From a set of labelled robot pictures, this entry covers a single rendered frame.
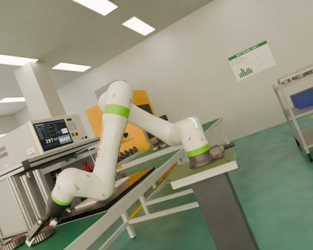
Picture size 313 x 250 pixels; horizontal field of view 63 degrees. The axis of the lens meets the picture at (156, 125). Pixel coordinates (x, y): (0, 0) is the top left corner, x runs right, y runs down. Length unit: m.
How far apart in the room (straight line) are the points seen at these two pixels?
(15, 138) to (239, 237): 1.33
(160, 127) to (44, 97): 4.56
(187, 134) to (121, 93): 0.39
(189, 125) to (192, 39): 5.55
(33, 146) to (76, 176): 0.62
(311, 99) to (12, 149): 3.20
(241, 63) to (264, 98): 0.99
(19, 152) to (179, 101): 5.43
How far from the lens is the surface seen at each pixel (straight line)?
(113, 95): 1.14
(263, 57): 6.51
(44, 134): 1.61
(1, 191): 1.67
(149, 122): 1.36
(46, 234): 1.29
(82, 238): 1.06
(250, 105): 6.48
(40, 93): 5.81
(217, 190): 1.31
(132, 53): 7.25
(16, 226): 1.68
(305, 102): 3.63
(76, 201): 1.62
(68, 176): 1.02
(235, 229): 1.39
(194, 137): 1.28
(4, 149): 1.77
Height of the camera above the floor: 1.01
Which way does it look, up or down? 1 degrees up
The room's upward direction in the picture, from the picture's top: 22 degrees counter-clockwise
